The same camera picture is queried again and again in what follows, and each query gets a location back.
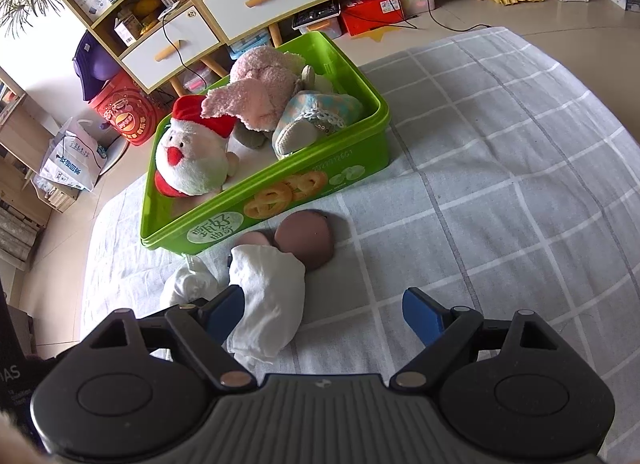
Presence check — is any grey checked blanket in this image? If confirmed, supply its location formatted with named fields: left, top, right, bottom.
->
left=80, top=26, right=640, bottom=395

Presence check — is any blue-lidded storage box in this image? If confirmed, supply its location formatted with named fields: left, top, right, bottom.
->
left=227, top=28, right=273, bottom=60

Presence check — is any rabbit doll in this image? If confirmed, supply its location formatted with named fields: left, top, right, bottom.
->
left=271, top=65, right=364, bottom=161

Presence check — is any black flat device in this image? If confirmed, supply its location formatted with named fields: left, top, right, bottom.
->
left=291, top=6, right=343, bottom=39

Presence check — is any brown-headed doll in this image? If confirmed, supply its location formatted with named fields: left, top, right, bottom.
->
left=160, top=210, right=336, bottom=364

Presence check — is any black cable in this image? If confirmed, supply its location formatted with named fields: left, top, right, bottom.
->
left=160, top=1, right=208, bottom=94

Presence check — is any wooden bookshelf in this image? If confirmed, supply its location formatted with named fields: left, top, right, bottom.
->
left=0, top=66, right=56, bottom=269

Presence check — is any pink plush toy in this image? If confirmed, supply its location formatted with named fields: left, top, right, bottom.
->
left=201, top=46, right=306, bottom=135

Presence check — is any dark printed cloth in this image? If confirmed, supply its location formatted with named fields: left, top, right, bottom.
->
left=0, top=274, right=38, bottom=445

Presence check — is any green plastic box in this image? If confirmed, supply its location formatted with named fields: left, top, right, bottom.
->
left=140, top=31, right=391, bottom=251

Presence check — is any wide white cabinet drawer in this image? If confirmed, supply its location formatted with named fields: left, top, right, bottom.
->
left=202, top=0, right=323, bottom=42

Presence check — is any white plush with red hat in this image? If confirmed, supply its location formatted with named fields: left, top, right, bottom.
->
left=152, top=95, right=241, bottom=198

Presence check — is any red printed bucket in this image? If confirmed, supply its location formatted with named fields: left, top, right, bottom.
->
left=89, top=71, right=168, bottom=146

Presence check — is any grey-green knit toy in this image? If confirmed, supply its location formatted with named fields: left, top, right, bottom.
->
left=232, top=121, right=273, bottom=151

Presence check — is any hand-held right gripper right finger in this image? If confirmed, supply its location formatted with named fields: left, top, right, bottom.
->
left=389, top=287, right=567, bottom=391

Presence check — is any small white cabinet drawer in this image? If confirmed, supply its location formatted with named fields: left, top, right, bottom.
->
left=121, top=2, right=226, bottom=92

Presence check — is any purple plush cushion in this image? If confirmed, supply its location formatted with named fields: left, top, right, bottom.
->
left=72, top=30, right=123, bottom=102

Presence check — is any white paper bag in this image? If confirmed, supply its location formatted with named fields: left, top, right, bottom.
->
left=40, top=116, right=108, bottom=192

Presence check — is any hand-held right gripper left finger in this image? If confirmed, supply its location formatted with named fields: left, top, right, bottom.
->
left=79, top=286, right=260, bottom=391

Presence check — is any clear storage box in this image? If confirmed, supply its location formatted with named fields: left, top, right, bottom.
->
left=177, top=64, right=223, bottom=97

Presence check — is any yellow toy on shelf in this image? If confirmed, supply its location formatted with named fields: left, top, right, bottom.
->
left=131, top=0, right=163, bottom=19

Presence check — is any red cardboard box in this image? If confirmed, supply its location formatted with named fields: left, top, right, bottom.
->
left=339, top=0, right=406, bottom=37

